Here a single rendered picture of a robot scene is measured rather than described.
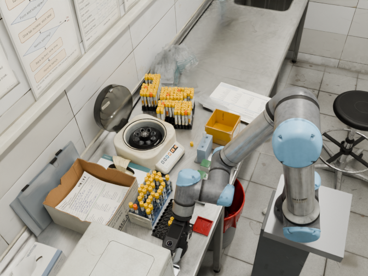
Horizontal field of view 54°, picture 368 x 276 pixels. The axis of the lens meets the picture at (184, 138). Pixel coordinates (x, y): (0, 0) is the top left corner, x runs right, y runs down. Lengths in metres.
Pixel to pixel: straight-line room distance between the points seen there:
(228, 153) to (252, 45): 1.29
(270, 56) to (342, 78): 1.53
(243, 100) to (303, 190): 0.96
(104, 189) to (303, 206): 0.81
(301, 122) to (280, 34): 1.67
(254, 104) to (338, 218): 0.73
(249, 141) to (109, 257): 0.54
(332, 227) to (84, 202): 0.97
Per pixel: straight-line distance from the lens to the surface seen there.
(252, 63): 2.25
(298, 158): 0.95
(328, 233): 1.50
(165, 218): 1.50
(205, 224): 1.50
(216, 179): 1.22
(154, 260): 1.11
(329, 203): 1.58
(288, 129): 0.91
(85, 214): 1.52
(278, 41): 2.47
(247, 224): 2.52
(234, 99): 1.97
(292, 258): 1.64
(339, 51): 3.78
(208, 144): 1.62
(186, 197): 1.21
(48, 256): 1.48
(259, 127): 1.11
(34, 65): 1.36
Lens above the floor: 2.18
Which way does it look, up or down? 47 degrees down
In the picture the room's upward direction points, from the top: 4 degrees counter-clockwise
